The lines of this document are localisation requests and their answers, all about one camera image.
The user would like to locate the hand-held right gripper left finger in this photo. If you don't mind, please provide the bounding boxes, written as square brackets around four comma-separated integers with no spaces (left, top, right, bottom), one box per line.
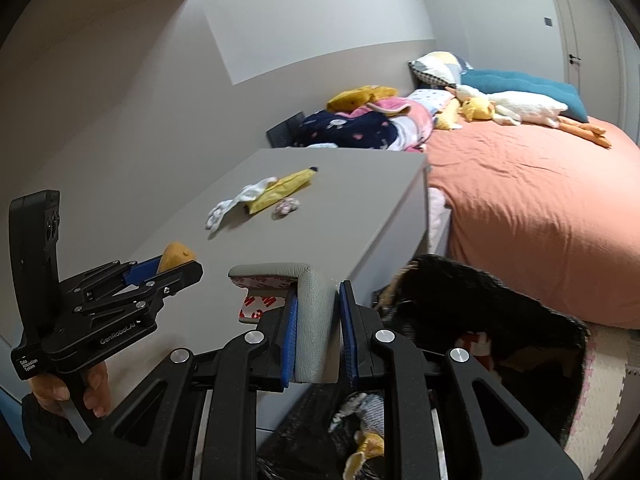
[100,294,300,480]

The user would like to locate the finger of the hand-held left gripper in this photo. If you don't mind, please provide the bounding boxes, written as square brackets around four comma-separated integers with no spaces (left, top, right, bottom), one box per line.
[62,256,164,306]
[75,261,204,331]

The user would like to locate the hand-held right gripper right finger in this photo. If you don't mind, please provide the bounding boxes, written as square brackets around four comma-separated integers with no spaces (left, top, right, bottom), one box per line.
[339,280,585,480]

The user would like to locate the small yellow plush toy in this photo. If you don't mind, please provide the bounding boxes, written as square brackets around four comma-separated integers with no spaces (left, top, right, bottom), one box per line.
[158,242,197,275]

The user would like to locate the grey foam corner guard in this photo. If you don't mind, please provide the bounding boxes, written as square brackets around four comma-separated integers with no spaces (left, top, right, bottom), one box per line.
[228,260,343,385]

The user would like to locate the black trash bag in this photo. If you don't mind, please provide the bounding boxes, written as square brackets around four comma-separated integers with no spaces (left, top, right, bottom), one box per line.
[255,254,591,480]

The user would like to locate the person's left forearm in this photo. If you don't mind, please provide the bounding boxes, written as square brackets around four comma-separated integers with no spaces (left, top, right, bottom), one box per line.
[21,394,108,463]

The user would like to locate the person's left hand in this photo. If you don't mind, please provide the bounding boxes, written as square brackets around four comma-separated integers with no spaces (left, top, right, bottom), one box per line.
[29,362,111,418]

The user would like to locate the white fluffy sock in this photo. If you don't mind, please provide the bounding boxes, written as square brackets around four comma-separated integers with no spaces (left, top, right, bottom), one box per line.
[205,176,279,233]

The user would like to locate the yellow banana plush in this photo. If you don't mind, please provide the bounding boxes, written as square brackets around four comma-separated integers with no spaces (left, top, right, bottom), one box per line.
[248,166,320,214]

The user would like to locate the black box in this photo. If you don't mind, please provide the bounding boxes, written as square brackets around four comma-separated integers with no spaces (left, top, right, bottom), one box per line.
[266,111,306,148]

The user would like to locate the navy printed blanket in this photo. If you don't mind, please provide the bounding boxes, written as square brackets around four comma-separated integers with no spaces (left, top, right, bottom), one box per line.
[295,110,401,151]

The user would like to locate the bed with orange sheet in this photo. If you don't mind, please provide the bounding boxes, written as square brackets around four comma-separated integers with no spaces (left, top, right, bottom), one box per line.
[425,115,640,331]

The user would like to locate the mustard yellow cloth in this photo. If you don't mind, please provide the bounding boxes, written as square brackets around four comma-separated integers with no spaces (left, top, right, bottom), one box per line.
[327,85,399,113]

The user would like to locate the yellow duck plush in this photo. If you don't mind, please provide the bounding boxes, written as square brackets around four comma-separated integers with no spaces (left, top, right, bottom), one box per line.
[434,97,496,132]

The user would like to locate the beige foam floor mat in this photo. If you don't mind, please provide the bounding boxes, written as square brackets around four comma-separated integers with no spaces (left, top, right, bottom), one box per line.
[565,330,640,480]

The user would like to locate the checkered pillow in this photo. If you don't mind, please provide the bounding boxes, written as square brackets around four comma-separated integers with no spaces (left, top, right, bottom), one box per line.
[409,51,473,89]

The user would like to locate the white goose plush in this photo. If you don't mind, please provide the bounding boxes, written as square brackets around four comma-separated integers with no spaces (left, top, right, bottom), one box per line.
[452,85,613,150]

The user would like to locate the teal pillow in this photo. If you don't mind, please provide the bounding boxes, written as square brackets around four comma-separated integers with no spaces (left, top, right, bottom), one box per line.
[460,69,590,123]

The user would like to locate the white door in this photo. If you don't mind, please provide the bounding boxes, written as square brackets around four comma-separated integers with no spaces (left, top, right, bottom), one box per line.
[545,0,628,126]

